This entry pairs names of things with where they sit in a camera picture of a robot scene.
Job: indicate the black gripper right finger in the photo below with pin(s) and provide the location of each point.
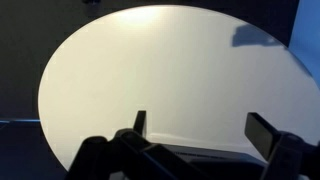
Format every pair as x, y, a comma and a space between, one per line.
283, 153

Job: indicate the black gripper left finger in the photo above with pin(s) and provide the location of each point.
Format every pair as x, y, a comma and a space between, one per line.
110, 156

